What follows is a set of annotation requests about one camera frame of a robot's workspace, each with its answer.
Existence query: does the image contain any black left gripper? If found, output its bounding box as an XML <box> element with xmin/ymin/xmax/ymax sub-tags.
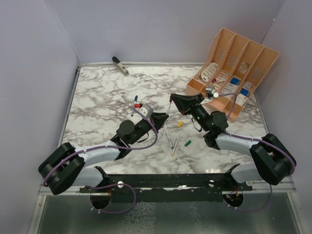
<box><xmin>129</xmin><ymin>113</ymin><xmax>169</xmax><ymax>145</ymax></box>

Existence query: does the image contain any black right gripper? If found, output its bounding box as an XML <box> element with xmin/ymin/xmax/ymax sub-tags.
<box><xmin>171</xmin><ymin>94</ymin><xmax>211</xmax><ymax>132</ymax></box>

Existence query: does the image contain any green marker pen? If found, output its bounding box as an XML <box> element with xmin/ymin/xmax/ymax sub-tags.
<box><xmin>164</xmin><ymin>126</ymin><xmax>174</xmax><ymax>149</ymax></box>

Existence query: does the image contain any blue marker pen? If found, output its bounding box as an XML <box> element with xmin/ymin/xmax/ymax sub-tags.
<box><xmin>131</xmin><ymin>100</ymin><xmax>137</xmax><ymax>117</ymax></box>

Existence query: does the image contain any yellow marker pen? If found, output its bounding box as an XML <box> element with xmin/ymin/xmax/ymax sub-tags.
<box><xmin>171</xmin><ymin>134</ymin><xmax>180</xmax><ymax>156</ymax></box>

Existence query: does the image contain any green pen cap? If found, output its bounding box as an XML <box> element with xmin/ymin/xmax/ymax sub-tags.
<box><xmin>184</xmin><ymin>140</ymin><xmax>191</xmax><ymax>147</ymax></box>

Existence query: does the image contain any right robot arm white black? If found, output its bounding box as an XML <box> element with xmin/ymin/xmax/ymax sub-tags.
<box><xmin>170</xmin><ymin>94</ymin><xmax>296</xmax><ymax>191</ymax></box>

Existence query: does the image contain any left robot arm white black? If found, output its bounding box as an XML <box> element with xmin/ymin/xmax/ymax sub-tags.
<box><xmin>38</xmin><ymin>113</ymin><xmax>169</xmax><ymax>195</ymax></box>

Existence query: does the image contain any white oval tag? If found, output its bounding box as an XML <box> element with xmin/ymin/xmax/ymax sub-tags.
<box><xmin>201</xmin><ymin>62</ymin><xmax>218</xmax><ymax>82</ymax></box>

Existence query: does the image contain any white card packet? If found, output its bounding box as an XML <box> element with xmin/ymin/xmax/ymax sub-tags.
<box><xmin>219</xmin><ymin>83</ymin><xmax>238</xmax><ymax>94</ymax></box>

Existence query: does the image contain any blue eraser box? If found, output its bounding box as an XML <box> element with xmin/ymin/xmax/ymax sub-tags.
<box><xmin>230</xmin><ymin>77</ymin><xmax>241</xmax><ymax>85</ymax></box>
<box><xmin>240</xmin><ymin>88</ymin><xmax>249</xmax><ymax>97</ymax></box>

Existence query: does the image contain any peach desk file organizer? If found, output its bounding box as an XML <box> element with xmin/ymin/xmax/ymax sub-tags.
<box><xmin>185</xmin><ymin>28</ymin><xmax>279</xmax><ymax>122</ymax></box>

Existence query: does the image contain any white red box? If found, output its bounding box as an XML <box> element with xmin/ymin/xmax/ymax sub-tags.
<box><xmin>242</xmin><ymin>81</ymin><xmax>253</xmax><ymax>91</ymax></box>

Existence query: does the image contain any grey black stapler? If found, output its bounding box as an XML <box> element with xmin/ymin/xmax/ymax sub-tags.
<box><xmin>112</xmin><ymin>56</ymin><xmax>129</xmax><ymax>76</ymax></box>

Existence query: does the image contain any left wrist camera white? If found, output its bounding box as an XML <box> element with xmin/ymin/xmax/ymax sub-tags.
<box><xmin>134</xmin><ymin>103</ymin><xmax>154</xmax><ymax>118</ymax></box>

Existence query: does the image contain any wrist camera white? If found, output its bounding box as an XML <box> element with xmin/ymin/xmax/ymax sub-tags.
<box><xmin>134</xmin><ymin>103</ymin><xmax>154</xmax><ymax>118</ymax></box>
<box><xmin>203</xmin><ymin>86</ymin><xmax>219</xmax><ymax>103</ymax></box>

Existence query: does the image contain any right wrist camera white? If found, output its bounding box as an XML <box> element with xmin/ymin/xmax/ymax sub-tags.
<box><xmin>203</xmin><ymin>86</ymin><xmax>219</xmax><ymax>103</ymax></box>

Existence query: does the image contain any black mounting rail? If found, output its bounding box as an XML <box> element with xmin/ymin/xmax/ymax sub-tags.
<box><xmin>80</xmin><ymin>164</ymin><xmax>254</xmax><ymax>203</ymax></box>

